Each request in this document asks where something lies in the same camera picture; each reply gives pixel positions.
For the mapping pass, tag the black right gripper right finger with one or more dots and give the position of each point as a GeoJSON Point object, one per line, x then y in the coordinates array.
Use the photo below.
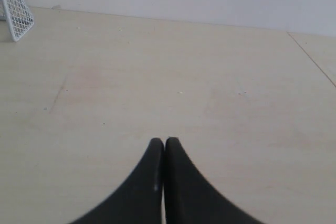
{"type": "Point", "coordinates": [189, 197]}

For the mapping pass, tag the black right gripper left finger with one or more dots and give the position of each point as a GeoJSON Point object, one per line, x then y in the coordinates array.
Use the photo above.
{"type": "Point", "coordinates": [139, 198]}

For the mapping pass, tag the white miniature soccer goal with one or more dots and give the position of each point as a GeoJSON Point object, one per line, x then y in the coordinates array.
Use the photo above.
{"type": "Point", "coordinates": [18, 17]}

